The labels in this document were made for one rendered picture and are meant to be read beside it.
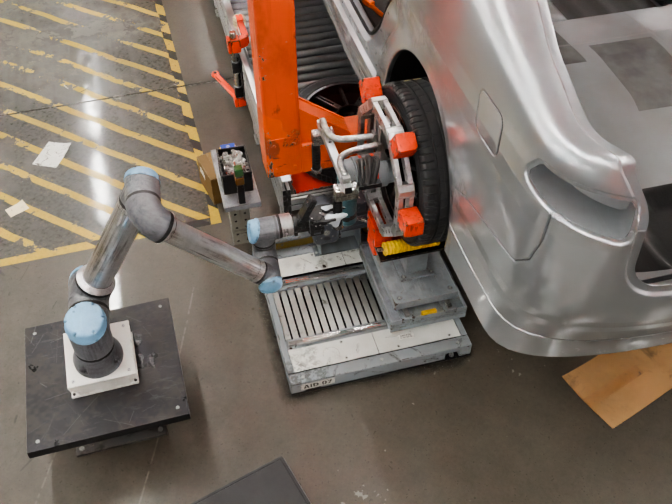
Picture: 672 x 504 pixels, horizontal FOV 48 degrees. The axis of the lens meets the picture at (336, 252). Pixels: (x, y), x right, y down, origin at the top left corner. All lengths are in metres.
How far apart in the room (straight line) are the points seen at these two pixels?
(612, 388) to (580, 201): 1.55
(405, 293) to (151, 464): 1.30
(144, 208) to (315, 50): 2.53
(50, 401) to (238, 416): 0.76
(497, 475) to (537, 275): 1.19
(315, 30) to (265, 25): 2.01
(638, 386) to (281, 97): 1.99
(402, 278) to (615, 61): 1.30
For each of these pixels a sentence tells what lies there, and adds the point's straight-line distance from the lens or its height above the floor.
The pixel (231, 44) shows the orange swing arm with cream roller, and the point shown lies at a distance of 4.53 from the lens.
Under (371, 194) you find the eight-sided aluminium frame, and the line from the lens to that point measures 3.29.
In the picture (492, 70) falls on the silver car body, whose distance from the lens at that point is 2.28.
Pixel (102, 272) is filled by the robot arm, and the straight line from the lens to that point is 2.92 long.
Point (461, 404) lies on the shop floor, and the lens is 3.39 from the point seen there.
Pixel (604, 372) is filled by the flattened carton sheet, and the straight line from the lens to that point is 3.63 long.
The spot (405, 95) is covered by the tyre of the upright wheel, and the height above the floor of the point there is 1.18.
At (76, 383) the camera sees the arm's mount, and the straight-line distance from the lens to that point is 3.12.
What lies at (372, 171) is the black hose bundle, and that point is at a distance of 2.80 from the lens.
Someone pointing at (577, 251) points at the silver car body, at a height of 1.34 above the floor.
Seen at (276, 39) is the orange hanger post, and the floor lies 1.23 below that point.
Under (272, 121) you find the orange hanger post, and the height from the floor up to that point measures 0.84.
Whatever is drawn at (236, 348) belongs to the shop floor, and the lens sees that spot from 3.54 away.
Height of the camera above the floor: 2.84
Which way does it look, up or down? 47 degrees down
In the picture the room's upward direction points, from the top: straight up
